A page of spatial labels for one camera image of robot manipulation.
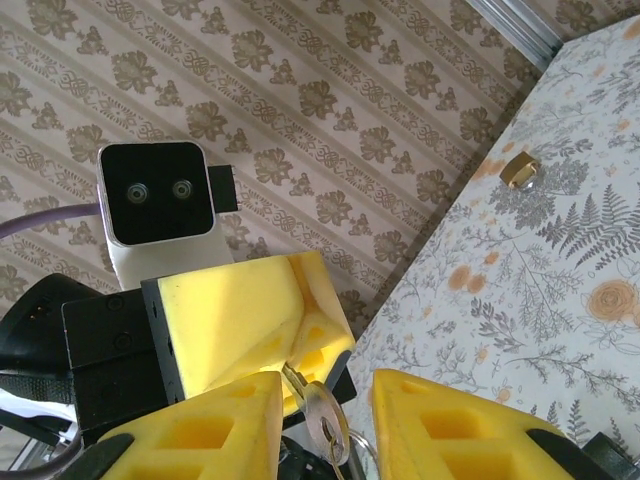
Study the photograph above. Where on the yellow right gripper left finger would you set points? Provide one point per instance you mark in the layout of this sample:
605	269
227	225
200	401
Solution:
215	435

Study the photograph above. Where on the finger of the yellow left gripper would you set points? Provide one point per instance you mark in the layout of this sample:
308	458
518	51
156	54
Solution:
320	300
225	325

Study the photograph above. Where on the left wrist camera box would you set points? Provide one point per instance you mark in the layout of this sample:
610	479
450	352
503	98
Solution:
155	195

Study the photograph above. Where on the aluminium corner post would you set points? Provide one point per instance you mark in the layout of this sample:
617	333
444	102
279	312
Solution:
520	25

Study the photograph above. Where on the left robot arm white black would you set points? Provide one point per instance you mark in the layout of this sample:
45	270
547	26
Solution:
20	402

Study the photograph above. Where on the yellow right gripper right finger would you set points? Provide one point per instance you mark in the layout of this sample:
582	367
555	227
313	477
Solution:
450	440

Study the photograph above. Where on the brass padlock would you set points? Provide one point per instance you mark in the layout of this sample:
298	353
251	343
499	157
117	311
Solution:
517	170

